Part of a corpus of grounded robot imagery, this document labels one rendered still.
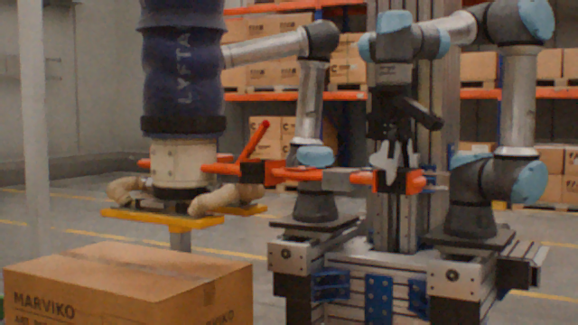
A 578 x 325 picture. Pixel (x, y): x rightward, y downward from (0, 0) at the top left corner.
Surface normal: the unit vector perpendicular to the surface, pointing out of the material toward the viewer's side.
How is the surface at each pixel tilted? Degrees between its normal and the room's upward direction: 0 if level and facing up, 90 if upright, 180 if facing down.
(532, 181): 98
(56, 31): 90
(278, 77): 88
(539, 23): 83
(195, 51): 69
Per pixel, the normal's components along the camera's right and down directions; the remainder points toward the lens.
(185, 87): 0.36, -0.21
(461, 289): -0.48, 0.08
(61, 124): 0.87, 0.04
